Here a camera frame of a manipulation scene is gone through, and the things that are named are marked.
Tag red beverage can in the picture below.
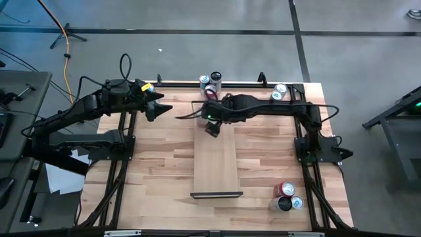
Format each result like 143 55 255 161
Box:
273 180 296 199
203 84 218 101

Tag black tripod stand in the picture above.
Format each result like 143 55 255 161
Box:
49 22 88 50

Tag black metal side stand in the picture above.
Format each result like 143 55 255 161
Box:
361 85 421 192

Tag black support beam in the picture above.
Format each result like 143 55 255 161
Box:
22 140 89 177

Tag silver floor caster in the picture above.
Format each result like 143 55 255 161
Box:
26 215 43 228

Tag yellow power cable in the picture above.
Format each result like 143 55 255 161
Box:
36 0 75 105

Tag white paper sheets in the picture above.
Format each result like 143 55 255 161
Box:
44 149 91 196

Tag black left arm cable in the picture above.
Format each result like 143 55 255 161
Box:
118 52 133 83

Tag black desk clamp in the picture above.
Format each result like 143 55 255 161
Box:
0 83 37 105

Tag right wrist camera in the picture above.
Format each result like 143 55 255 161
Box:
205 120 222 138

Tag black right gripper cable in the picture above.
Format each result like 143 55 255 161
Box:
175 108 207 120

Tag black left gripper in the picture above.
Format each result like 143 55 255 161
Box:
128 80 174 122

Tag black aluminium table frame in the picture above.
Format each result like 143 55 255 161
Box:
74 72 355 237

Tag grey side table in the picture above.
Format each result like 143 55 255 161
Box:
0 157 36 233
0 70 53 161

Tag wooden shelf black metal frame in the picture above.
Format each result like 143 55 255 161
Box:
189 98 245 200

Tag silver hinge bracket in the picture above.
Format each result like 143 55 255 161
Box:
288 231 325 237
103 230 142 237

